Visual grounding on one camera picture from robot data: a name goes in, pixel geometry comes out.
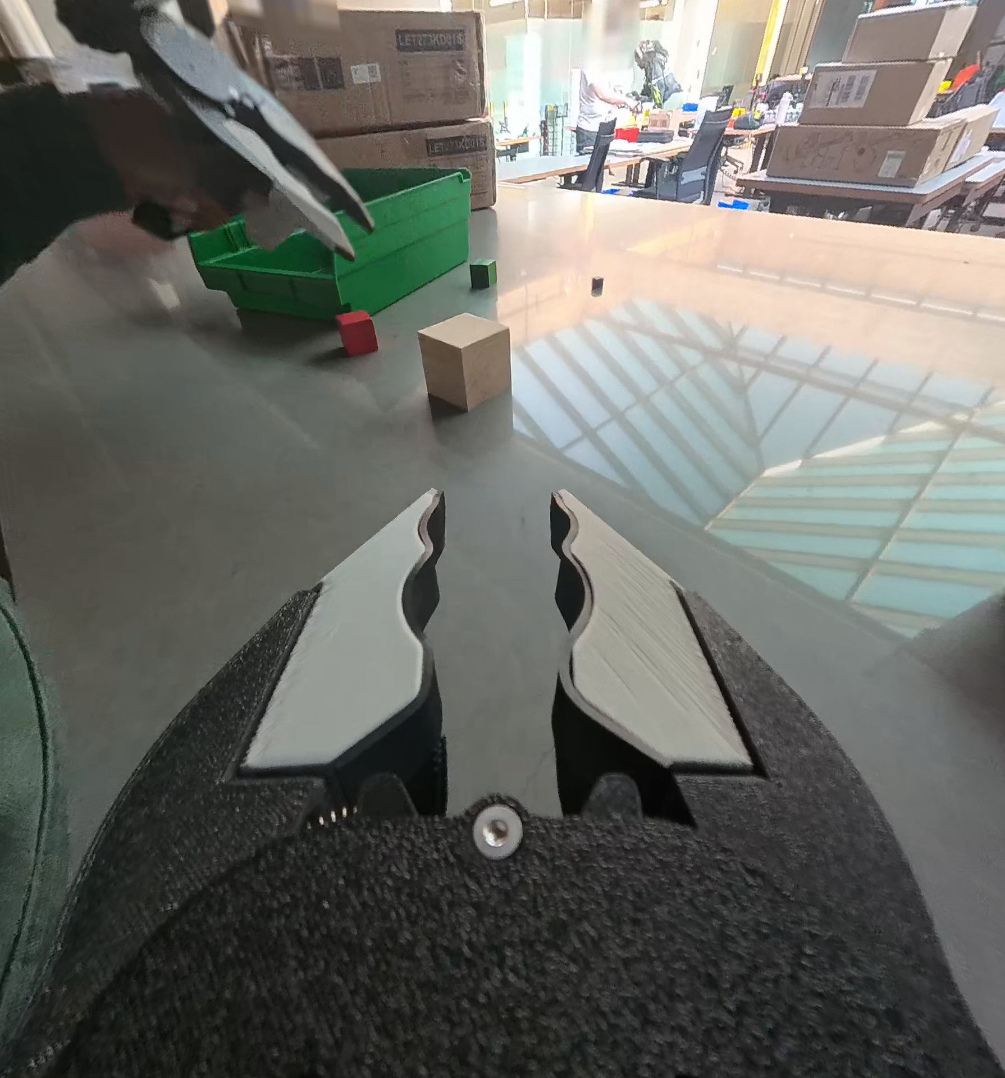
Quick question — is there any plain brown cardboard box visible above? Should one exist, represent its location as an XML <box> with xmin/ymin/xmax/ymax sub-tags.
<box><xmin>317</xmin><ymin>118</ymin><xmax>497</xmax><ymax>212</ymax></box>

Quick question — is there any scribbled cardboard box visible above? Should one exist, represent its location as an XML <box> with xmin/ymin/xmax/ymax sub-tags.
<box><xmin>768</xmin><ymin>105</ymin><xmax>1001</xmax><ymax>188</ymax></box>

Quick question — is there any labelled cardboard box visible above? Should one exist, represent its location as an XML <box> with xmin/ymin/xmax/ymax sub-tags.
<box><xmin>800</xmin><ymin>59</ymin><xmax>952</xmax><ymax>127</ymax></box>

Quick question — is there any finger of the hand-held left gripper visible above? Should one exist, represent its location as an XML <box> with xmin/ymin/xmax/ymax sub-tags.
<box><xmin>245</xmin><ymin>181</ymin><xmax>359</xmax><ymax>262</ymax></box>
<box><xmin>237</xmin><ymin>80</ymin><xmax>377</xmax><ymax>234</ymax></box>

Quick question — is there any large plain wooden cube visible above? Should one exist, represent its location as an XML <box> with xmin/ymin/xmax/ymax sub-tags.
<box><xmin>418</xmin><ymin>313</ymin><xmax>512</xmax><ymax>412</ymax></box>

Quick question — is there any black office chair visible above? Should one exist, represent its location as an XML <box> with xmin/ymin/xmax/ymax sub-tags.
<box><xmin>637</xmin><ymin>108</ymin><xmax>735</xmax><ymax>205</ymax></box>
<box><xmin>582</xmin><ymin>118</ymin><xmax>619</xmax><ymax>193</ymax></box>

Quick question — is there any person's left forearm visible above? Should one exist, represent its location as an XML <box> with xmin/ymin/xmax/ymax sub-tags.
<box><xmin>0</xmin><ymin>80</ymin><xmax>133</xmax><ymax>308</ymax></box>

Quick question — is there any person's left hand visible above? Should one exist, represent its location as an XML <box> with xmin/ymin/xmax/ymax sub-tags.
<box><xmin>75</xmin><ymin>86</ymin><xmax>268</xmax><ymax>241</ymax></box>

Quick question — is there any green plastic bin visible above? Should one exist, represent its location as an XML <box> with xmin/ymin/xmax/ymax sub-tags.
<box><xmin>189</xmin><ymin>167</ymin><xmax>472</xmax><ymax>323</ymax></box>

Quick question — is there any wooden-top work table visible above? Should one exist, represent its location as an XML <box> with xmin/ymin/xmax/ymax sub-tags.
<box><xmin>737</xmin><ymin>152</ymin><xmax>1005</xmax><ymax>230</ymax></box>

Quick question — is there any person's green shirt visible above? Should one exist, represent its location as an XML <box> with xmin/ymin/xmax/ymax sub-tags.
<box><xmin>0</xmin><ymin>556</ymin><xmax>70</xmax><ymax>1078</ymax></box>

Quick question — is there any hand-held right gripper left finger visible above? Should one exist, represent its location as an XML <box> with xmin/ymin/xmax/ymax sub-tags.
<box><xmin>240</xmin><ymin>490</ymin><xmax>449</xmax><ymax>816</ymax></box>

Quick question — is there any unmarked cardboard box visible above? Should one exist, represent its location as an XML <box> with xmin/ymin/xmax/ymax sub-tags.
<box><xmin>843</xmin><ymin>4</ymin><xmax>979</xmax><ymax>64</ymax></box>

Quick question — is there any large printed cardboard box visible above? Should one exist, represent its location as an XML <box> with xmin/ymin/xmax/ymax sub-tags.
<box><xmin>225</xmin><ymin>8</ymin><xmax>487</xmax><ymax>136</ymax></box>

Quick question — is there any grey office desk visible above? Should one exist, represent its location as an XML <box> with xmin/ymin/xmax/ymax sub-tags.
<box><xmin>496</xmin><ymin>139</ymin><xmax>693</xmax><ymax>186</ymax></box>

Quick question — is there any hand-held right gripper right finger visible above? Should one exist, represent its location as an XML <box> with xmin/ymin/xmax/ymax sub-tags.
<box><xmin>549</xmin><ymin>490</ymin><xmax>756</xmax><ymax>825</ymax></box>

